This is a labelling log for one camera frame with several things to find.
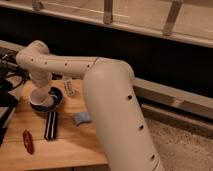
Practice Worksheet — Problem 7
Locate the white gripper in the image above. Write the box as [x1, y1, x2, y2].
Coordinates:
[30, 72, 52, 89]

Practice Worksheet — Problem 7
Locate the white ceramic cup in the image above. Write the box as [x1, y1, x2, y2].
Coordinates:
[29, 89, 54, 107]

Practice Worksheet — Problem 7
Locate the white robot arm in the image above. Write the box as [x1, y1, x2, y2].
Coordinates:
[16, 40, 165, 171]

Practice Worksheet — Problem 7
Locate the dark ceramic bowl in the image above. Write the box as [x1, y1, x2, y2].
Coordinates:
[29, 87, 63, 113]

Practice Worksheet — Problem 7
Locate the clear plastic bottle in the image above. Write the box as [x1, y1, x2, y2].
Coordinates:
[63, 77, 75, 97]

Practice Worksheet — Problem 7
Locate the blue sponge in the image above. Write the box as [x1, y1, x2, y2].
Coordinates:
[74, 112, 91, 125]

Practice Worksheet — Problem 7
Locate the red brown oval object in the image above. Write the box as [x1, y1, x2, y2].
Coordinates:
[23, 130, 34, 154]

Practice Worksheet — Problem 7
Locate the wooden cutting board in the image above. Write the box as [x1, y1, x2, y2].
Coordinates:
[0, 80, 107, 171]

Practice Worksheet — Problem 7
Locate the black equipment with cables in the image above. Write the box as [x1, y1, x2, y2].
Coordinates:
[0, 52, 29, 146]

